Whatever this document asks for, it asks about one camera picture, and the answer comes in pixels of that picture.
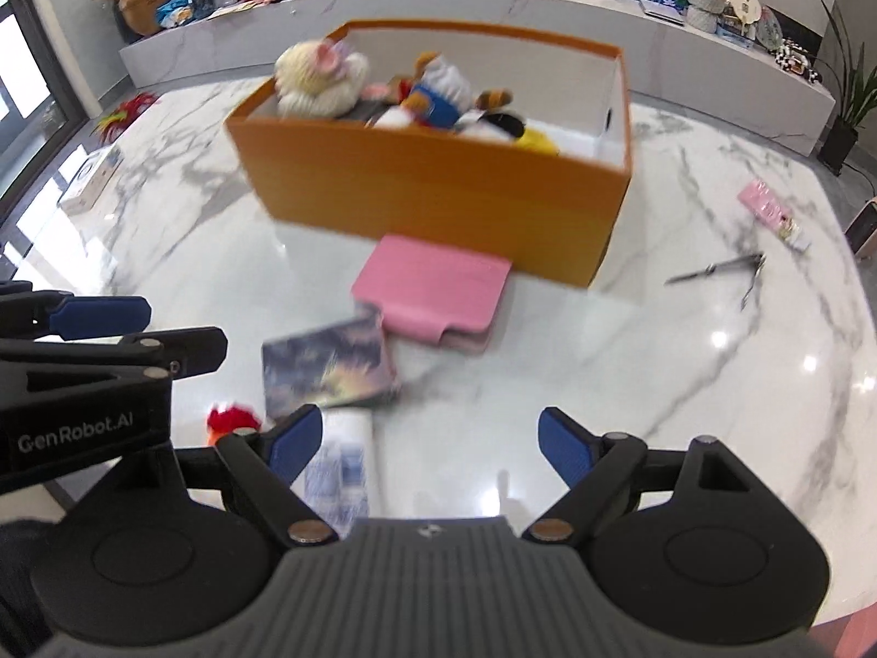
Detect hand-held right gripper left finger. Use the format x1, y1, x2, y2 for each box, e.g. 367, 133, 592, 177
171, 403, 341, 548

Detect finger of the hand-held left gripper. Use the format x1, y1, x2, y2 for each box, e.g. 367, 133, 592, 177
0, 281, 153, 342
0, 327, 229, 385

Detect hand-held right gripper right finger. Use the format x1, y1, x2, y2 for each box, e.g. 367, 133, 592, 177
522, 406, 796, 549

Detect white labelled bottle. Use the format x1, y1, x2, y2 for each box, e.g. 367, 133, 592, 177
301, 410, 377, 522

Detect orange crochet fruit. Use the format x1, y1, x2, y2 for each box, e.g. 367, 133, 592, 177
207, 403, 265, 450

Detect purple printed box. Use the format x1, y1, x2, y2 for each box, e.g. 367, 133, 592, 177
261, 305, 404, 422

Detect pink wallet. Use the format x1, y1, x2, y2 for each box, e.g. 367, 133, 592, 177
351, 234, 514, 358

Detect orange cardboard box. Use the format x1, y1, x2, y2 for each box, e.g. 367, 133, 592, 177
225, 20, 633, 289

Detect cream crochet bunny doll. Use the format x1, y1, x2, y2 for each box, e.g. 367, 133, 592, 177
272, 39, 395, 119

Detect white plush toy black ears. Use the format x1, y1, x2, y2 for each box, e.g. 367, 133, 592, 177
452, 110, 528, 141

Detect brown plush dog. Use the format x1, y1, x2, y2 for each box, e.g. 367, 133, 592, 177
373, 51, 515, 131

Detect white product box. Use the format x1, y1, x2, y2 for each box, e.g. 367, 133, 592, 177
58, 147, 124, 210

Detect red feather duster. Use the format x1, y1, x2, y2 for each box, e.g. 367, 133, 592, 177
92, 90, 162, 141

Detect blue snack packet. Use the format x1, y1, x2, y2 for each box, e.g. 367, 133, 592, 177
156, 0, 196, 30

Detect pink card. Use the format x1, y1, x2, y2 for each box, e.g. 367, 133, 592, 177
737, 179, 811, 251

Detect gold vase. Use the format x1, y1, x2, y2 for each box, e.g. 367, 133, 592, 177
118, 0, 172, 37

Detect yellow paper sheet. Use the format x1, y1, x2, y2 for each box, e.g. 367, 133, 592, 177
206, 0, 265, 20

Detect pink space heater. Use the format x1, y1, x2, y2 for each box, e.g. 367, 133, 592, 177
844, 195, 877, 258

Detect black plant pot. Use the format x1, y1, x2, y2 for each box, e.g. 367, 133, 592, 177
818, 116, 861, 175

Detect white marble cabinet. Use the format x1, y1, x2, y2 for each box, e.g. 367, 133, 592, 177
118, 0, 838, 158

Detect white laptop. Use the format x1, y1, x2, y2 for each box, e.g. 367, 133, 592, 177
640, 0, 686, 27

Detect cow figurines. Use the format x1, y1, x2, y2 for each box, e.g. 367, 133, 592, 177
774, 37, 823, 87

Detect decorative plate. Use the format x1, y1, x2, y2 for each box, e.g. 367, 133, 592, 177
754, 5, 783, 50

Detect long-leaf potted plant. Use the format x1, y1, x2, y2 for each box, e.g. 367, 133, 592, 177
815, 0, 877, 128

